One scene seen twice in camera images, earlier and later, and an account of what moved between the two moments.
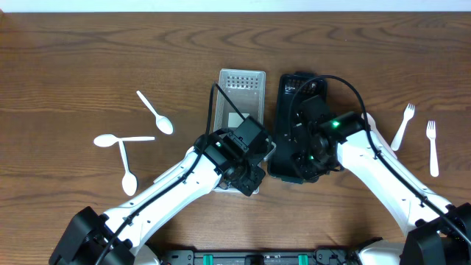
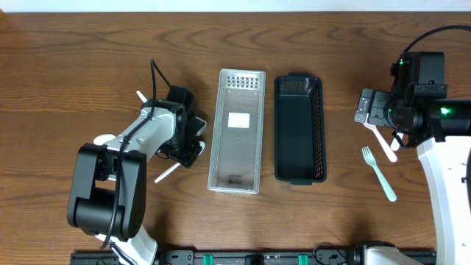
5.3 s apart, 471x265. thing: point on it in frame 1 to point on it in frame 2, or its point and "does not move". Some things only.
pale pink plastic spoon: x=372 y=126 does not move
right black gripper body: x=310 y=165 to x=385 y=110
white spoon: x=176 y=167 does not move
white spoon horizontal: x=107 y=140 does not move
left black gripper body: x=247 y=179 to x=184 y=147
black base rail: x=320 y=257 does not move
